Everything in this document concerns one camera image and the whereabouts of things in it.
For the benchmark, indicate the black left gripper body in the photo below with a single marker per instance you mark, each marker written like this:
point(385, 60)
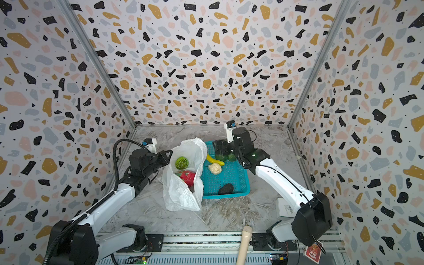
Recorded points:
point(153, 164)

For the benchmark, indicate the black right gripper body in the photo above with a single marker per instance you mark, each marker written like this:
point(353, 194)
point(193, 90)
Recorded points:
point(223, 147)

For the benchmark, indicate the green avocado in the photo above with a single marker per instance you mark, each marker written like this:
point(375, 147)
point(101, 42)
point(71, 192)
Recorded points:
point(231, 157)
point(221, 157)

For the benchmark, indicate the green custard apple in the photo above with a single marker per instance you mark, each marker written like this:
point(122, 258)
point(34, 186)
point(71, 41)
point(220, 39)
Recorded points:
point(181, 163)

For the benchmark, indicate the teal plastic basket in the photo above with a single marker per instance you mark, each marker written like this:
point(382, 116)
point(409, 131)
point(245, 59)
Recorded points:
point(232, 173)

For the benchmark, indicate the pink dragon fruit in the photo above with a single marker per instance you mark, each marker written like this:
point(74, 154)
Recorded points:
point(187, 177)

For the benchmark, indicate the yellow banana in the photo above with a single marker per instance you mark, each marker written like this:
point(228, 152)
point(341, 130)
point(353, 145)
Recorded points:
point(212, 160)

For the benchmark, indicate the white plastic bag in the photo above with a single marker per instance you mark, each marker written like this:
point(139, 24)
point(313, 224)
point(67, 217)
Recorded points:
point(176, 193)

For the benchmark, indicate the dark brown avocado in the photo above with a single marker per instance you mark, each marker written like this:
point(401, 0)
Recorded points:
point(226, 189)

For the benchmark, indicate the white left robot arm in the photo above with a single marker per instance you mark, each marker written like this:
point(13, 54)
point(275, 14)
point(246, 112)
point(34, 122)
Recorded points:
point(76, 242)

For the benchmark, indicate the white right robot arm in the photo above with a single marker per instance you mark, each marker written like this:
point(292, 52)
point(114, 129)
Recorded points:
point(312, 213)

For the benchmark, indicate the white box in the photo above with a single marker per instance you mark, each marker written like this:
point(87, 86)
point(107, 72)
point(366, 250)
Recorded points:
point(284, 210)

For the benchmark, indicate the red label card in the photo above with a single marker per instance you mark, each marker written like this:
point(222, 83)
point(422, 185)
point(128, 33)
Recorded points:
point(313, 253)

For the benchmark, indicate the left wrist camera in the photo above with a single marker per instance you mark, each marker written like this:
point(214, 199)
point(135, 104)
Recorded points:
point(150, 144)

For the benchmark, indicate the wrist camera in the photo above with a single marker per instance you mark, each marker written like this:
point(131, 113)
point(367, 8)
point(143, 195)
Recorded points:
point(229, 127)
point(150, 144)

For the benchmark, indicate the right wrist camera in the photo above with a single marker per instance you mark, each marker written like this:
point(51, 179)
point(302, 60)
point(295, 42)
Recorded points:
point(229, 127)

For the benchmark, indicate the beige wooden handle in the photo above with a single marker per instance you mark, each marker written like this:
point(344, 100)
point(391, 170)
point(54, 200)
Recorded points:
point(246, 236)

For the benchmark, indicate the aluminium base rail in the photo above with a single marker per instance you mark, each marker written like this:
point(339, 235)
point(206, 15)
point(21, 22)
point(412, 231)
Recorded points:
point(208, 248)

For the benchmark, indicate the metal corner post left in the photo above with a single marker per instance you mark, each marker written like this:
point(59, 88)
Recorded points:
point(71, 17)

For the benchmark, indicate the metal corner post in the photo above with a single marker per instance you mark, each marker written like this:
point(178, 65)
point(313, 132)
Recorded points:
point(341, 12)
point(71, 17)

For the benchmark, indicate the metal corner post right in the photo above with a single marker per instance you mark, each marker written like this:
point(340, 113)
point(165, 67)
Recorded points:
point(341, 12)

